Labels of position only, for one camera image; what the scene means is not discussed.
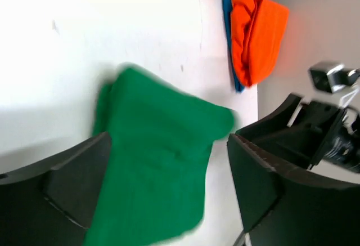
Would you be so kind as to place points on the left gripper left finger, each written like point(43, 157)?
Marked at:
point(52, 201)

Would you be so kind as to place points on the green t shirt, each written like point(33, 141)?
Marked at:
point(161, 142)

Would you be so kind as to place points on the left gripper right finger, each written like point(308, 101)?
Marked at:
point(283, 204)

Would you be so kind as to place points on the folded blue t shirt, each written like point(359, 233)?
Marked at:
point(227, 8)

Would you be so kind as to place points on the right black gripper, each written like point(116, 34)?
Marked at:
point(306, 133)

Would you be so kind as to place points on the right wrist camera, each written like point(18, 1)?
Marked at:
point(331, 76)

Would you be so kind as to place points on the folded orange t shirt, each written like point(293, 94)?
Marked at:
point(257, 30)

